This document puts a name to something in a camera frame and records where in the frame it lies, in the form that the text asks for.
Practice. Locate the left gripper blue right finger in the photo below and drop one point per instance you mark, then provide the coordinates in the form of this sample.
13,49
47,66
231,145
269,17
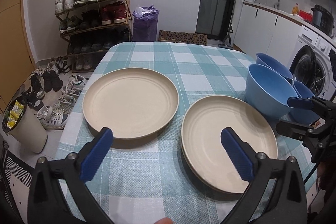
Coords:
240,153

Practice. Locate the purple plastic bag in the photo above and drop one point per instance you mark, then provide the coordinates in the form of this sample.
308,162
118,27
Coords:
145,24

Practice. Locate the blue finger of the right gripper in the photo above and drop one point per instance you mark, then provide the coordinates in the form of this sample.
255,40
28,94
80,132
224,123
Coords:
294,130
300,103

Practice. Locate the wooden shoe rack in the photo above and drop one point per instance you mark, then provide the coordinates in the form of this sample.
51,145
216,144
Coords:
91,28

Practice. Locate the patterned cardboard box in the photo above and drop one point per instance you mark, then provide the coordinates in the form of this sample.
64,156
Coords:
182,37

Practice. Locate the white washing machine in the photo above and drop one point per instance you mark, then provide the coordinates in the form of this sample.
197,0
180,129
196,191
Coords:
310,63

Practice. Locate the black white patterned rug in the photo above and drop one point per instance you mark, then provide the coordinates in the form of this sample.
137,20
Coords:
19,176

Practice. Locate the wooden door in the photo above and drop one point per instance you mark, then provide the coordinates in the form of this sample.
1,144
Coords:
17,61

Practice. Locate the person's right hand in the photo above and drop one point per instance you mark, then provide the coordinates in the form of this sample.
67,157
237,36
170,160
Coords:
326,175

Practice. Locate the person's left hand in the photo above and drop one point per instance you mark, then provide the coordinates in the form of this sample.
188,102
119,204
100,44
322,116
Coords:
165,220

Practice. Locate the vacuum cleaner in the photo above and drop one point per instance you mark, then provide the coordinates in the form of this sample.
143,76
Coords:
226,42

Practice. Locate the black pressure cooker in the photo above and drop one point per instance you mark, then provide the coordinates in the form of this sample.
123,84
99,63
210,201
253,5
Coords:
322,20

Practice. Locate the blue bowl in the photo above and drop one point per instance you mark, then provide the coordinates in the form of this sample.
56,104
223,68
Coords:
268,92
301,111
268,61

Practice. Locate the white trash bin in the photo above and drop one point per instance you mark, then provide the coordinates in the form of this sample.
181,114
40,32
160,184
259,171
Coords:
21,123

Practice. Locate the white kitchen cabinets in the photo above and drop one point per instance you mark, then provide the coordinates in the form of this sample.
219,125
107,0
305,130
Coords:
261,31

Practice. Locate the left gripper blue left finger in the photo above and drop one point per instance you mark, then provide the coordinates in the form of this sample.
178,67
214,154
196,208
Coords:
93,153

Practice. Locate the cream plate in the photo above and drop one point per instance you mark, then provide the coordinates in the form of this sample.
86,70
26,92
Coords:
209,146
132,102

